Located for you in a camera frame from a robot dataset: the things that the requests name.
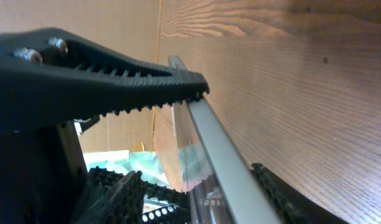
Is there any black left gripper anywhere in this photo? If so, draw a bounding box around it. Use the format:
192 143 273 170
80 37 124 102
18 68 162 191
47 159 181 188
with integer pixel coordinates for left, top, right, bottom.
0 122 87 223

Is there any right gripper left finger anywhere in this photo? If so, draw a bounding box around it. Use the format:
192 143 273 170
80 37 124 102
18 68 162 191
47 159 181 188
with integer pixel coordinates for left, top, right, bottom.
70 167 190 223

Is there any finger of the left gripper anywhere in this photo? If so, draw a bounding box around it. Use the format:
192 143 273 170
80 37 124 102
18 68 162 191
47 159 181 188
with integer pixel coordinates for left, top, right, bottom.
0 28 209 134

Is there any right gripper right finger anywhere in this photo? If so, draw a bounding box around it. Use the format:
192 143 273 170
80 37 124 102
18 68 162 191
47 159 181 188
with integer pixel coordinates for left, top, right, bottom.
250 163 347 224

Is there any Galaxy S25 Ultra smartphone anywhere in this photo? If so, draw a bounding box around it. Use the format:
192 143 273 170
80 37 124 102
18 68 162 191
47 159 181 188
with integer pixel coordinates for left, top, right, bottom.
154 55 283 224

